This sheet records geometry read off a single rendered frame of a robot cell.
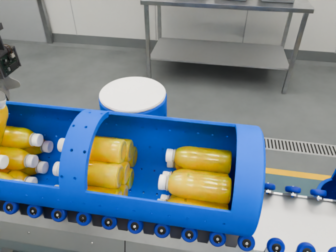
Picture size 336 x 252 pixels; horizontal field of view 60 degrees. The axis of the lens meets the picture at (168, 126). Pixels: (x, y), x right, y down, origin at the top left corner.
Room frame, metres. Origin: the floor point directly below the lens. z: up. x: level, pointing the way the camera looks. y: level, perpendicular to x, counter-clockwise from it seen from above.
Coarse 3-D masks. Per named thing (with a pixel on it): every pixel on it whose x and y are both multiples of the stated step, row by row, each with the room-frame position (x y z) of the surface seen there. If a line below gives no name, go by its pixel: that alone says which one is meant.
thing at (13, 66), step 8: (0, 24) 0.63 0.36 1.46; (0, 40) 0.62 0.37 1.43; (0, 48) 0.62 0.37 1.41; (8, 48) 0.63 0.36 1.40; (0, 56) 0.60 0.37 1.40; (8, 56) 0.62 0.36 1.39; (16, 56) 0.65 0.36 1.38; (0, 64) 0.60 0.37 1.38; (8, 64) 0.62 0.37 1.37; (16, 64) 0.64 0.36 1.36; (0, 72) 0.58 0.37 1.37; (8, 72) 0.61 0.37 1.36
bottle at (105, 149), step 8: (96, 136) 0.60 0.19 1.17; (96, 144) 0.57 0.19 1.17; (104, 144) 0.57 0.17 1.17; (112, 144) 0.57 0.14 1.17; (120, 144) 0.57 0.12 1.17; (96, 152) 0.56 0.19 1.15; (104, 152) 0.55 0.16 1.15; (112, 152) 0.55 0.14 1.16; (120, 152) 0.55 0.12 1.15; (96, 160) 0.56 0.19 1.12; (104, 160) 0.55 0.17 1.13; (112, 160) 0.55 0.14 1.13; (120, 160) 0.55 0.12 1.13
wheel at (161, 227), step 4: (156, 224) 0.46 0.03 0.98; (160, 224) 0.46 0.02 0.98; (164, 224) 0.45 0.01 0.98; (156, 228) 0.45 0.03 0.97; (160, 228) 0.45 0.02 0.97; (164, 228) 0.45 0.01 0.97; (168, 228) 0.45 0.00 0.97; (156, 232) 0.44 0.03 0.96; (160, 232) 0.44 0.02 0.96; (164, 232) 0.44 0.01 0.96; (168, 232) 0.44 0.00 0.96; (160, 236) 0.44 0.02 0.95; (164, 236) 0.43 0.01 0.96
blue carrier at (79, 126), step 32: (32, 128) 0.76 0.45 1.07; (64, 128) 0.75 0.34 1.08; (96, 128) 0.56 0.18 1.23; (128, 128) 0.71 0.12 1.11; (160, 128) 0.69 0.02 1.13; (192, 128) 0.67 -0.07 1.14; (224, 128) 0.64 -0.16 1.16; (256, 128) 0.56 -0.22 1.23; (64, 160) 0.49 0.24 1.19; (160, 160) 0.67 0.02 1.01; (256, 160) 0.46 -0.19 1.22; (0, 192) 0.48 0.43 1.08; (32, 192) 0.46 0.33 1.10; (64, 192) 0.45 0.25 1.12; (96, 192) 0.45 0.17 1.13; (128, 192) 0.58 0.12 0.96; (160, 192) 0.58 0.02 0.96; (256, 192) 0.40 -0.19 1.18; (192, 224) 0.40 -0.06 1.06; (224, 224) 0.39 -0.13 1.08; (256, 224) 0.38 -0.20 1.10
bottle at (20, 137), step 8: (8, 128) 0.69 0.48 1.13; (16, 128) 0.69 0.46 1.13; (24, 128) 0.69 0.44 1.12; (8, 136) 0.66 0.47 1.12; (16, 136) 0.66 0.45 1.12; (24, 136) 0.66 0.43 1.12; (0, 144) 0.66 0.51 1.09; (8, 144) 0.65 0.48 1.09; (16, 144) 0.65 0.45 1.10; (24, 144) 0.65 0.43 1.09
